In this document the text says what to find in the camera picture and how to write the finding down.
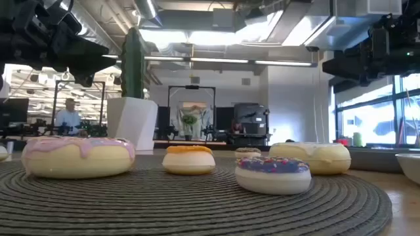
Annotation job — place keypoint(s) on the round grey woven placemat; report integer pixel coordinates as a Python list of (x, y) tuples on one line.
[(164, 203)]

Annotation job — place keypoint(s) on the pale wall hanging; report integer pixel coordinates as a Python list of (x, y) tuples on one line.
[(201, 129)]

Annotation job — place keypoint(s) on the long linear ceiling lamp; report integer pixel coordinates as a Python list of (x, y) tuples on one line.
[(218, 60)]

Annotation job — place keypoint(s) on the black metal rig frame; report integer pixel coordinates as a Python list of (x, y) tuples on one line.
[(78, 81), (192, 87)]

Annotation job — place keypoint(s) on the black cabinet machine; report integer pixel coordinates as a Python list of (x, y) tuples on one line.
[(251, 114)]

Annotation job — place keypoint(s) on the small dark lump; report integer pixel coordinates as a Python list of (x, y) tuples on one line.
[(289, 141)]

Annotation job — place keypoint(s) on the small green potted plant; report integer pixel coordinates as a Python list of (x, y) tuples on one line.
[(189, 119)]

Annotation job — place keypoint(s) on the person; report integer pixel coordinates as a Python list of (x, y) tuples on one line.
[(237, 127), (68, 118)]

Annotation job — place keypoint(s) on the black aluminium table frame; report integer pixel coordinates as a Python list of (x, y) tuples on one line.
[(197, 147)]

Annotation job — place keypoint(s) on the black computer monitor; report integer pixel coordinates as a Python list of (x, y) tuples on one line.
[(163, 118), (224, 118), (13, 111)]

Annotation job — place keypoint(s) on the white angular plant pot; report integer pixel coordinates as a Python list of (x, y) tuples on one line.
[(131, 124)]

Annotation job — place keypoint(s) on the silver ceiling duct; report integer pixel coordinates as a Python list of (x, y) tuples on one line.
[(146, 8)]

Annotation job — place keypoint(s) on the large white iced donut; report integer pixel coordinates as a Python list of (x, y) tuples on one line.
[(325, 154)]

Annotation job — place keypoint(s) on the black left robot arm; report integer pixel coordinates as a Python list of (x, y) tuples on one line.
[(5, 32)]

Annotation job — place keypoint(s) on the small red box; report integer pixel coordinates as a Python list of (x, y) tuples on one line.
[(341, 143)]

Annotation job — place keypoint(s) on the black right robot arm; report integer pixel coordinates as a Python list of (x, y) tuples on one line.
[(413, 11)]

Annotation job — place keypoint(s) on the grey ceiling unit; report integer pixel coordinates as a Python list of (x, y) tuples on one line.
[(223, 18)]

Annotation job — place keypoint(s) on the green cactus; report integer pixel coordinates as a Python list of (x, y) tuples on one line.
[(133, 65)]

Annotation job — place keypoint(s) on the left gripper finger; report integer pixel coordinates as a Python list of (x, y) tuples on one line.
[(83, 54), (84, 79)]

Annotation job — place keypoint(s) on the large pink iced donut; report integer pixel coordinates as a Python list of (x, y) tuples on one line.
[(78, 160)]

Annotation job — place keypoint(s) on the black background robot arm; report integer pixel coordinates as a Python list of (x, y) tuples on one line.
[(29, 128)]

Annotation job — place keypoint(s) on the small orange sprinkled donut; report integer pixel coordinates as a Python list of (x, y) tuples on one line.
[(188, 164)]

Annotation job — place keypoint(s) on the green cylinder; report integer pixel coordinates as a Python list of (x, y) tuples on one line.
[(357, 139)]

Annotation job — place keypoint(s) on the small brown sprinkled donut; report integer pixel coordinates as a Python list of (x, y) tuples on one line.
[(247, 152)]

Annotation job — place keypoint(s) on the dark window frame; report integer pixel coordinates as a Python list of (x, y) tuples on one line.
[(398, 111)]

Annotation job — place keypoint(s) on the small purple sprinkled donut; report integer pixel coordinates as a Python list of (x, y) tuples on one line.
[(272, 180)]

